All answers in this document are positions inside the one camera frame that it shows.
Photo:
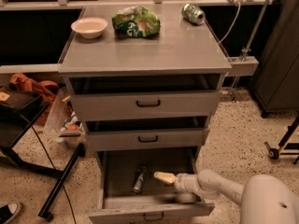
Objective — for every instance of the grey middle drawer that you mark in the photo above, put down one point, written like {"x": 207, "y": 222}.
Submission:
{"x": 130, "y": 134}

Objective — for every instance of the dark grey side cabinet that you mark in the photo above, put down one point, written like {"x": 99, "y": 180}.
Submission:
{"x": 275, "y": 84}

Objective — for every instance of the green chip bag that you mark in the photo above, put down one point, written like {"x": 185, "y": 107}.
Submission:
{"x": 136, "y": 22}

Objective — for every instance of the green soda can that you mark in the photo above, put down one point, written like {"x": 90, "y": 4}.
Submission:
{"x": 193, "y": 13}

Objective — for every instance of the white bowl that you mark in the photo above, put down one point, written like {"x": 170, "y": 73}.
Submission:
{"x": 89, "y": 28}

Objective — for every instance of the orange bag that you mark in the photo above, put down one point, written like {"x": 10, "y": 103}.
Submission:
{"x": 46, "y": 88}

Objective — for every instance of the grey drawer cabinet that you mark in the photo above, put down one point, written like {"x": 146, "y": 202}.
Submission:
{"x": 179, "y": 49}

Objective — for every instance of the clear plastic bag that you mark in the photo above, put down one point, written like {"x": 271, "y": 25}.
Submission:
{"x": 60, "y": 114}

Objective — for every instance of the silver blue redbull can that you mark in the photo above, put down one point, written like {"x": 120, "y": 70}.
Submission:
{"x": 140, "y": 179}

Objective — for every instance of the grey top drawer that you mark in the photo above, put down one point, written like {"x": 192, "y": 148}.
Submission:
{"x": 144, "y": 97}

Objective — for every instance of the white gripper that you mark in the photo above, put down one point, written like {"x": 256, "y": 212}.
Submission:
{"x": 181, "y": 183}

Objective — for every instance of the black white sneaker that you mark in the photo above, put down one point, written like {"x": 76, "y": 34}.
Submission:
{"x": 8, "y": 211}

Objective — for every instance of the metal pole stand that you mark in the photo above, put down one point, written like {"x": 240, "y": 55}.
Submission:
{"x": 244, "y": 52}

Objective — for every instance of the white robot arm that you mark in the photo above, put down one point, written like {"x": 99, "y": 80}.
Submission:
{"x": 264, "y": 199}

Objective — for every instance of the grey drawer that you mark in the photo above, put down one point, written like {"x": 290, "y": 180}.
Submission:
{"x": 144, "y": 97}
{"x": 157, "y": 201}
{"x": 130, "y": 134}

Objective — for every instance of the black wheeled tripod base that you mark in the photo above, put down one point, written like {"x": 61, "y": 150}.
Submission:
{"x": 285, "y": 146}

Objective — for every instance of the grey bottom drawer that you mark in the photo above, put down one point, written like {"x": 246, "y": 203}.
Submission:
{"x": 157, "y": 201}

